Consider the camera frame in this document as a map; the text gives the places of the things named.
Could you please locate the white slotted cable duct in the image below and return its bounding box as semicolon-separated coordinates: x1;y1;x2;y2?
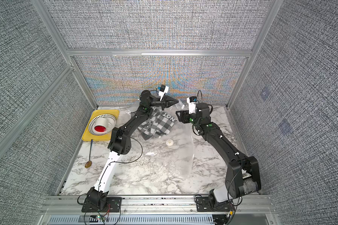
48;214;215;225

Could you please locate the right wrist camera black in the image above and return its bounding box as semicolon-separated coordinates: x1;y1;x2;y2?
186;96;197;114

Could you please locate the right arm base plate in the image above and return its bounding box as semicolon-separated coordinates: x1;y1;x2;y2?
194;195;234;212

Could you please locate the yellow plastic tray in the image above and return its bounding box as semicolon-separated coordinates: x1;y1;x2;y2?
82;109;119;142

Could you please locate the black white checkered shirt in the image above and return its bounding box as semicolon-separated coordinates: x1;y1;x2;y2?
138;108;177;140

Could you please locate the clear plastic vacuum bag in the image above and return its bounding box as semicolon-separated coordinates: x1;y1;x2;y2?
131;101;194;179

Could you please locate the white vacuum valve yellow centre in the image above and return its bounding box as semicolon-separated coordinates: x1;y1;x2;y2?
166;139;174;146

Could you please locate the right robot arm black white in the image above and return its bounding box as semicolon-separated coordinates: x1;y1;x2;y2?
176;103;262;210

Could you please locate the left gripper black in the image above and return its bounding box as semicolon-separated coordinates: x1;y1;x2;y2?
147;97;177;112

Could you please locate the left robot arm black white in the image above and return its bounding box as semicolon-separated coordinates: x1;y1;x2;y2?
86;90;179;205

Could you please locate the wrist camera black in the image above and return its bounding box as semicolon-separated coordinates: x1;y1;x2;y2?
186;96;197;114
158;84;169;101

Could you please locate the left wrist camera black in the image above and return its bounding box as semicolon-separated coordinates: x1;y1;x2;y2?
158;84;169;101

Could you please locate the front aluminium rail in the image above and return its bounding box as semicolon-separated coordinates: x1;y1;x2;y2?
39;195;278;215

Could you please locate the aluminium frame of enclosure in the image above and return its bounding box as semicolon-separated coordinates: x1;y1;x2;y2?
0;0;338;197

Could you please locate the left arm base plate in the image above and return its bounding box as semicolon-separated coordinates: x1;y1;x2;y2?
81;197;123;213

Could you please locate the white patterned bowl red inside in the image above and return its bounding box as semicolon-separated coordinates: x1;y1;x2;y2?
88;114;116;136

